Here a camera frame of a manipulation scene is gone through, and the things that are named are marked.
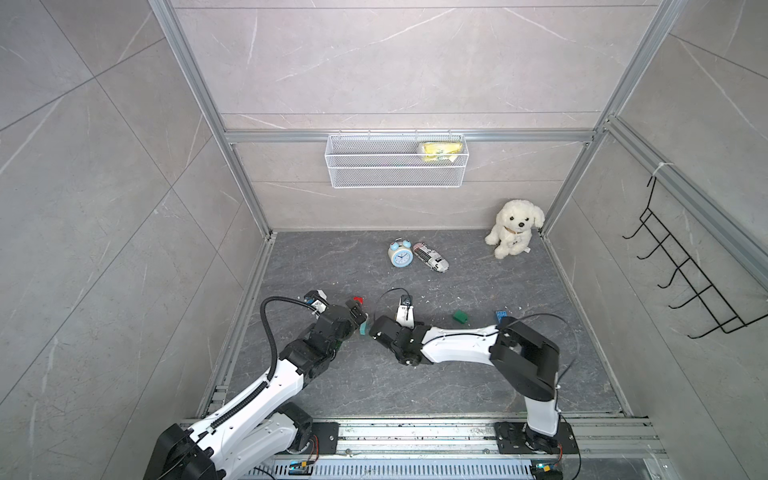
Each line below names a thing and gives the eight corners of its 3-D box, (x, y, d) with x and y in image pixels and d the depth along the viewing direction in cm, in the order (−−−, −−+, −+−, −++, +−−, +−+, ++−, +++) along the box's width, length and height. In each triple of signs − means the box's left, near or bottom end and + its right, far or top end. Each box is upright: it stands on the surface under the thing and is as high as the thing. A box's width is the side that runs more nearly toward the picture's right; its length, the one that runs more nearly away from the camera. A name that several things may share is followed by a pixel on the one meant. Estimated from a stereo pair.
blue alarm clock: (393, 270, 109) (393, 253, 102) (388, 255, 114) (388, 239, 107) (412, 266, 111) (413, 250, 103) (407, 252, 115) (408, 235, 108)
